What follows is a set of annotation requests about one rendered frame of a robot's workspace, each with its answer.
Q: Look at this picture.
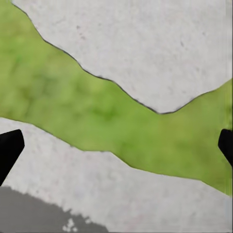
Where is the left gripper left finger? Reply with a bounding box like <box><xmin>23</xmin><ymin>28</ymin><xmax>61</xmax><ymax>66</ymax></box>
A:
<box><xmin>0</xmin><ymin>129</ymin><xmax>25</xmax><ymax>186</ymax></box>

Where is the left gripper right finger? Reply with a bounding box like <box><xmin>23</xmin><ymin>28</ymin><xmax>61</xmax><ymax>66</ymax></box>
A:
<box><xmin>218</xmin><ymin>129</ymin><xmax>233</xmax><ymax>166</ymax></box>

